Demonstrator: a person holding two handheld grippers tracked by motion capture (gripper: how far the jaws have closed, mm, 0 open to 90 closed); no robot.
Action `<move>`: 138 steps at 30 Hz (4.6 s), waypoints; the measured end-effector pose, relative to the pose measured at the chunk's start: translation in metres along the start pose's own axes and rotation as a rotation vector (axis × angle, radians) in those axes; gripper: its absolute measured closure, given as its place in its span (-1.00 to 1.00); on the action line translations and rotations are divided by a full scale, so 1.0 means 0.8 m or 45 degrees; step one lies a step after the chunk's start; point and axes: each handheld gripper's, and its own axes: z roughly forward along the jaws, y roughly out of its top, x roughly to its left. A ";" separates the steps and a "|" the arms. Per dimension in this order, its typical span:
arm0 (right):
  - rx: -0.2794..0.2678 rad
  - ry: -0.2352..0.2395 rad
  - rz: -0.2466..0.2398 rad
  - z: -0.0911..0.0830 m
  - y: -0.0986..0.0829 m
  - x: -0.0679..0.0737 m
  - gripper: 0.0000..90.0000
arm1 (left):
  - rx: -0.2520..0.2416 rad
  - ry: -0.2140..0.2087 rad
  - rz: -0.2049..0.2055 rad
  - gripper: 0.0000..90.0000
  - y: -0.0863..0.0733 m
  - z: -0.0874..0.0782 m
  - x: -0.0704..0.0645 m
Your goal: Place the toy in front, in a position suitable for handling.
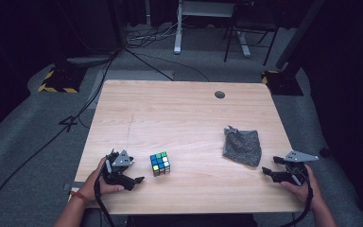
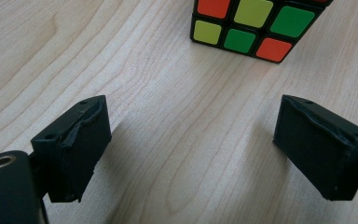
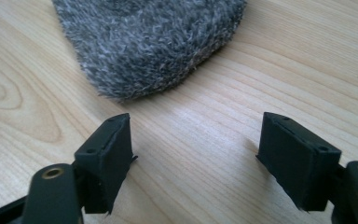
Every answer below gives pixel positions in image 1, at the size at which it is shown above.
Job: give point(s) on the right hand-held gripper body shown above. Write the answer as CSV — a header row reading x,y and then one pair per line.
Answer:
x,y
296,173

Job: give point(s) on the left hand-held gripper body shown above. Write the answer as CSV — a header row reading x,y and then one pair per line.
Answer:
x,y
121,160

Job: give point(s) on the colourful puzzle cube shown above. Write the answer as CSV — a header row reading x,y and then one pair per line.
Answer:
x,y
160,164

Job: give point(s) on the person's right hand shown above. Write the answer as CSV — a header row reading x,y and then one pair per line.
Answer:
x,y
310,192

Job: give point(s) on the person's left hand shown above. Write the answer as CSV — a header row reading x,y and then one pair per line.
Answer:
x,y
96,186

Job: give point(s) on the small dark floor object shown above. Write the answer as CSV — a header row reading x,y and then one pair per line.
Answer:
x,y
325,152

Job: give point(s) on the red wrist band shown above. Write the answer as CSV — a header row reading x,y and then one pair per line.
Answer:
x,y
79,196

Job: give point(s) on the grey floor tape piece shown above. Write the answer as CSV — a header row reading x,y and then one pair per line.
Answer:
x,y
72,186

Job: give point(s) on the person's dark clothing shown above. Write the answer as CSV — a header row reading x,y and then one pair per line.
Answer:
x,y
189,220

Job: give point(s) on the yellow-black striped stand base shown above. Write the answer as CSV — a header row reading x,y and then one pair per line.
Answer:
x,y
283,83
61,80

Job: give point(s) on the grey table grommet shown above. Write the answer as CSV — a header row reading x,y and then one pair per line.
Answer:
x,y
219,94

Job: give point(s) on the black chair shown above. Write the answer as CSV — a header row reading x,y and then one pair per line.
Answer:
x,y
252,19

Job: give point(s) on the dark slanted stand post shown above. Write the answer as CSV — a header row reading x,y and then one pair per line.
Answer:
x,y
299,34

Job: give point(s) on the white desk frame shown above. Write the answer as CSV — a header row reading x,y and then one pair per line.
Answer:
x,y
178,38

